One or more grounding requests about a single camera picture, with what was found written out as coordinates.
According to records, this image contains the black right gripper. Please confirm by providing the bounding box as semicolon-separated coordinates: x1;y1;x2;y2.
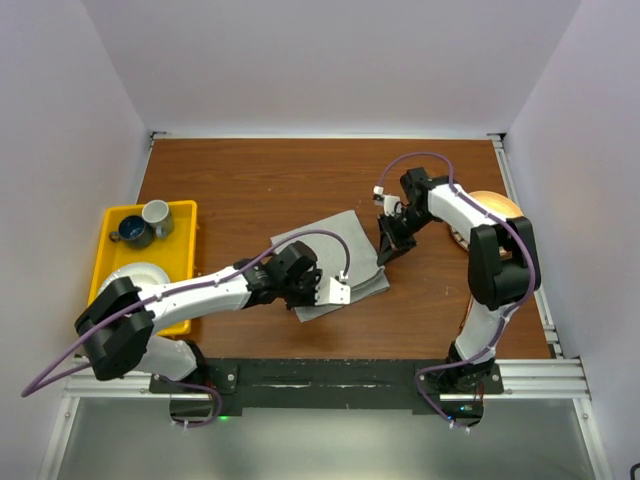
377;207;436;267

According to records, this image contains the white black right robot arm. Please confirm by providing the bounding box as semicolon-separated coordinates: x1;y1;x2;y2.
373;168;541;393

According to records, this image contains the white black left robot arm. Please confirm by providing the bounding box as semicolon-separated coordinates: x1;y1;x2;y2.
75;241;322;392

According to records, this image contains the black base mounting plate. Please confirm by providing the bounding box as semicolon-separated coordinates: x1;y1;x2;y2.
148;357;503;419

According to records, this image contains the orange divided plate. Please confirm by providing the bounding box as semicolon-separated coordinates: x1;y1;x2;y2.
449;191;523;251

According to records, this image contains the yellow plastic tray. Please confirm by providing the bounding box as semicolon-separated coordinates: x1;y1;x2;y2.
87;199;199;336

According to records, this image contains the white ceramic plate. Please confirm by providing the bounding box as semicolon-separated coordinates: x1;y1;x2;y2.
97;262;170;294

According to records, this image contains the grey ceramic mug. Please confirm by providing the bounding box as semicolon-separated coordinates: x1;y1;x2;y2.
142;200;174;239

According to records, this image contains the dark blue ceramic cup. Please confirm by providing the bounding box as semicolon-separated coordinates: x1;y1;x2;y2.
108;215;154;250

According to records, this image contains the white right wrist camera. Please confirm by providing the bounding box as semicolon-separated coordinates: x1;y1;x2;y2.
372;185;403;217

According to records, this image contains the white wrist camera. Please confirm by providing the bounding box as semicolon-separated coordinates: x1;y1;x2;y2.
372;185;403;217
315;273;351;306

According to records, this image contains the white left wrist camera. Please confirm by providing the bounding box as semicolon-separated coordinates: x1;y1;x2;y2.
315;273;351;306

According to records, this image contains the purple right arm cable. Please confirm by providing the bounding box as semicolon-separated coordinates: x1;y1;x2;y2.
379;152;536;426

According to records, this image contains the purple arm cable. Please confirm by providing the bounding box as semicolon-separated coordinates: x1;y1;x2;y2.
379;152;536;426
20;228;351;399

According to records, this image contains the aluminium right frame rail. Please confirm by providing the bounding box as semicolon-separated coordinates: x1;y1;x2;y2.
488;133;565;359

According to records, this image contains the aluminium frame rail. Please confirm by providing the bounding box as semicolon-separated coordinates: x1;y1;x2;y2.
63;358;591;400
488;133;565;359

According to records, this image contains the aluminium front frame rail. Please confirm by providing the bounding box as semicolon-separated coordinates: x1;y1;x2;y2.
63;358;591;400

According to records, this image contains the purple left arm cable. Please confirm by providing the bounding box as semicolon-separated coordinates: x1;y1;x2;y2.
20;228;351;399

